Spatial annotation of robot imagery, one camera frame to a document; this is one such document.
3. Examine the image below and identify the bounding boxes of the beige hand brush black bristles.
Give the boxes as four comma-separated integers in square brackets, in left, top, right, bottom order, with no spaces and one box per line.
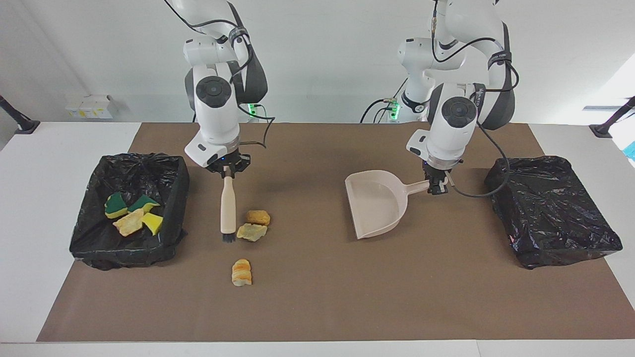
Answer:
[220,171,238,243]

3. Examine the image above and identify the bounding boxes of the beige plastic dustpan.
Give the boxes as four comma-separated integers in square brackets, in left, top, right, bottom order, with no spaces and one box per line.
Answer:
[345,170,431,240]

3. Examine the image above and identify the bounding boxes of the pale yellow bread chunk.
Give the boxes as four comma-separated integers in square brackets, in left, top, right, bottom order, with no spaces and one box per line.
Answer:
[236,223,268,242]

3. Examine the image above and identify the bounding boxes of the yellow green sponge piece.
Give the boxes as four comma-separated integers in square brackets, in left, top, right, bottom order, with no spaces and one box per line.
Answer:
[141,212,164,236]
[104,192,128,219]
[128,194,161,214]

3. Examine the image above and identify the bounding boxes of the orange striped bread slice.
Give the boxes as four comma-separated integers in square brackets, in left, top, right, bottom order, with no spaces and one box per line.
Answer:
[113,208,145,237]

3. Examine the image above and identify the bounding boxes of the striped croissant piece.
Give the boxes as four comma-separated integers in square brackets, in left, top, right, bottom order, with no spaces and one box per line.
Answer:
[232,258,253,287]

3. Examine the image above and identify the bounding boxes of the bin with black bag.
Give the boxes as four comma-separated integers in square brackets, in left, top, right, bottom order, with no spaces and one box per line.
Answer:
[69,153,191,271]
[484,156,624,270]

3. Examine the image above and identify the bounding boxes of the brown table mat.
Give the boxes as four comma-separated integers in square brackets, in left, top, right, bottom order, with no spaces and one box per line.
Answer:
[36,122,635,343]

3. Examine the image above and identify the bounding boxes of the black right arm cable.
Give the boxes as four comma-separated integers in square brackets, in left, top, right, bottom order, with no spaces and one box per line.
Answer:
[164,0,276,149]

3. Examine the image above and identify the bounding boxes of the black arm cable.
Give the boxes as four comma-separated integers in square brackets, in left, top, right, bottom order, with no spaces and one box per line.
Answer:
[431,0,519,199]
[164,0,276,149]

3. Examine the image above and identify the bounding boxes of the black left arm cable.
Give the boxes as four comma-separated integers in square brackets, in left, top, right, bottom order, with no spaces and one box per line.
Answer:
[431,0,519,199]

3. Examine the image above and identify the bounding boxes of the black left base cable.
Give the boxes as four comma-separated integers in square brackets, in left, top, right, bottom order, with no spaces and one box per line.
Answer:
[360,74,410,123]

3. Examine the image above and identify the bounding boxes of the white wall boxes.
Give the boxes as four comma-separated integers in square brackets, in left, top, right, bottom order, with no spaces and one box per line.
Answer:
[66,94,116,119]

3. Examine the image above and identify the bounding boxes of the black camera stand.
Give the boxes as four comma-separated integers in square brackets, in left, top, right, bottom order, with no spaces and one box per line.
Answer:
[589,97,635,138]
[0,94,40,135]

